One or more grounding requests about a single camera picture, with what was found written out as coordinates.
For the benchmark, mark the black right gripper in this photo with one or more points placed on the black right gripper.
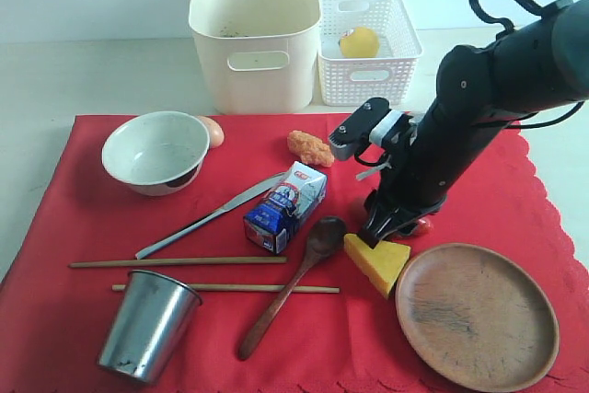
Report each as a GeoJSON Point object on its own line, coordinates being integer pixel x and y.
{"type": "Point", "coordinates": [404, 195]}

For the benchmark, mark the red sausage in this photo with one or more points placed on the red sausage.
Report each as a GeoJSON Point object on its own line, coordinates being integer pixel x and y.
{"type": "Point", "coordinates": [420, 228]}

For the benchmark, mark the blue milk carton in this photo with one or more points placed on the blue milk carton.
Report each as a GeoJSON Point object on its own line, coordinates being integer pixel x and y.
{"type": "Point", "coordinates": [278, 216]}

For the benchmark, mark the orange fried nugget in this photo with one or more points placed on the orange fried nugget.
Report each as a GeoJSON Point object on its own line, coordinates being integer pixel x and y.
{"type": "Point", "coordinates": [310, 149]}

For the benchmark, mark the yellow lemon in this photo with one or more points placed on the yellow lemon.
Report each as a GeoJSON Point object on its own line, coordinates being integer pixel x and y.
{"type": "Point", "coordinates": [359, 42]}

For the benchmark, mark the brown egg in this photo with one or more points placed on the brown egg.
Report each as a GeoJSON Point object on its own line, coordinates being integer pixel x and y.
{"type": "Point", "coordinates": [215, 131]}

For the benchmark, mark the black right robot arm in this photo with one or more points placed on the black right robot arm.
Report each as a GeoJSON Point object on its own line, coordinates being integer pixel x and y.
{"type": "Point", "coordinates": [479, 93]}

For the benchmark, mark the yellow cheese wedge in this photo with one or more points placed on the yellow cheese wedge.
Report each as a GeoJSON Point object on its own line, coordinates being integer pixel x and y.
{"type": "Point", "coordinates": [382, 265]}

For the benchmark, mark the dark wooden spoon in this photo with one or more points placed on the dark wooden spoon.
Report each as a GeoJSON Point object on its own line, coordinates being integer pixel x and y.
{"type": "Point", "coordinates": [324, 239]}

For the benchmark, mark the brown wooden plate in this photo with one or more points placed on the brown wooden plate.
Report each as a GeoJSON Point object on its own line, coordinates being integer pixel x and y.
{"type": "Point", "coordinates": [476, 318]}

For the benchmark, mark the upper wooden chopstick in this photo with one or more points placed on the upper wooden chopstick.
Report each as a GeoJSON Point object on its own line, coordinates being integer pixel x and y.
{"type": "Point", "coordinates": [178, 262]}

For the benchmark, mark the wooden chopstick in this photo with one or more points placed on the wooden chopstick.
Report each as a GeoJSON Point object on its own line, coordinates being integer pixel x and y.
{"type": "Point", "coordinates": [178, 262]}
{"type": "Point", "coordinates": [262, 288]}

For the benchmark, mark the white perforated plastic basket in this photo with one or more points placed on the white perforated plastic basket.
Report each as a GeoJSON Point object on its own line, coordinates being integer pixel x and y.
{"type": "Point", "coordinates": [350, 81]}

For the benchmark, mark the lower wooden chopstick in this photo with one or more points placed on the lower wooden chopstick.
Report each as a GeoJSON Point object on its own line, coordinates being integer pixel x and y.
{"type": "Point", "coordinates": [262, 288]}

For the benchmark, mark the red tablecloth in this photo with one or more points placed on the red tablecloth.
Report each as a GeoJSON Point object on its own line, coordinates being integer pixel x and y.
{"type": "Point", "coordinates": [54, 319]}

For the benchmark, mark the white ceramic bowl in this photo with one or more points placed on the white ceramic bowl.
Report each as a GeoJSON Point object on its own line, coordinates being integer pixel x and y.
{"type": "Point", "coordinates": [158, 153]}

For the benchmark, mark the stainless steel cup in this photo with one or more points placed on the stainless steel cup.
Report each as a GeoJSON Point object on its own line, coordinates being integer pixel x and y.
{"type": "Point", "coordinates": [152, 318]}

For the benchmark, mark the silver table knife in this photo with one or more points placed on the silver table knife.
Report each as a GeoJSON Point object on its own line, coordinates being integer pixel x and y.
{"type": "Point", "coordinates": [227, 207]}

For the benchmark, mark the cream plastic bin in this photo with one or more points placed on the cream plastic bin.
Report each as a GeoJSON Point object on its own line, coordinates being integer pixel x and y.
{"type": "Point", "coordinates": [257, 56]}

